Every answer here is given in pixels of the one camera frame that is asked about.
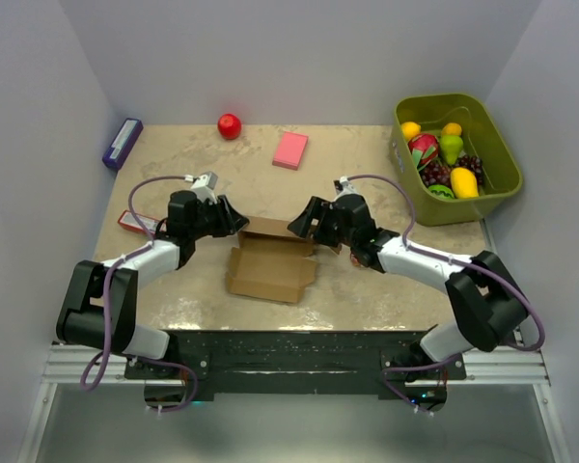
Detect brown cardboard box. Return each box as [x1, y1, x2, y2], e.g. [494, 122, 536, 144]
[225, 216, 318, 304]

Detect red apple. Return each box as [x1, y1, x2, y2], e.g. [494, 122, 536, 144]
[217, 113, 242, 140]

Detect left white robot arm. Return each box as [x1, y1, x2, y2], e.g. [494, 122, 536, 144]
[56, 190, 249, 378]

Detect yellow mango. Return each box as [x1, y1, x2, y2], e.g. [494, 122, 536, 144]
[450, 167, 480, 199]

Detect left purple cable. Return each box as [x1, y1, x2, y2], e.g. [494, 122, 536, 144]
[79, 174, 197, 414]

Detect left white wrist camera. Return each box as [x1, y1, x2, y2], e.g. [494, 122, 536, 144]
[184, 172, 218, 204]

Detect yellow lemon left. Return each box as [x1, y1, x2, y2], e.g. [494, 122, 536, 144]
[400, 122, 422, 142]

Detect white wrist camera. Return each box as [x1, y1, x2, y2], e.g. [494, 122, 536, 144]
[333, 177, 364, 205]
[184, 172, 218, 204]

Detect green pear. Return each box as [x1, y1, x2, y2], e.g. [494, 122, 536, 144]
[439, 135, 464, 166]

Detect dark purple grapes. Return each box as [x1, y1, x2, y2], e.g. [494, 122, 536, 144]
[419, 155, 484, 188]

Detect red green dragon fruit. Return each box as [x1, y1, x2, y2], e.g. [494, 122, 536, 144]
[407, 133, 439, 171]

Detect olive green plastic bin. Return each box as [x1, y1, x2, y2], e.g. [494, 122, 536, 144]
[390, 94, 523, 226]

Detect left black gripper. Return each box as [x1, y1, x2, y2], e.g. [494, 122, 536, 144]
[188, 195, 248, 240]

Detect orange fruit right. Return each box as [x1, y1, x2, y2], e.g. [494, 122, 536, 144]
[441, 123, 463, 137]

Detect purple rectangular box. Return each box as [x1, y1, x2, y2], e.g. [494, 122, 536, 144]
[102, 118, 144, 171]

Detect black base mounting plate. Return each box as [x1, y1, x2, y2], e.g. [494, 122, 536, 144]
[125, 330, 466, 411]

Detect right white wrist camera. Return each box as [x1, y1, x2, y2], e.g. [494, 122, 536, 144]
[333, 177, 364, 205]

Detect pink sticky note pad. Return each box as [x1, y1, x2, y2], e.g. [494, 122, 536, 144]
[272, 131, 309, 171]

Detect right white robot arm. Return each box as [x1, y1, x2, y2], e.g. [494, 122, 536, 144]
[288, 194, 529, 379]

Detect red rectangular box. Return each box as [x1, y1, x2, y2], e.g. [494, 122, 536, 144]
[117, 209, 166, 236]

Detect green round toy fruit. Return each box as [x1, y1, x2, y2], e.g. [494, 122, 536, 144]
[427, 184, 455, 201]

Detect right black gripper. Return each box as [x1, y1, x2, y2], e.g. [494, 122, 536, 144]
[288, 196, 357, 248]

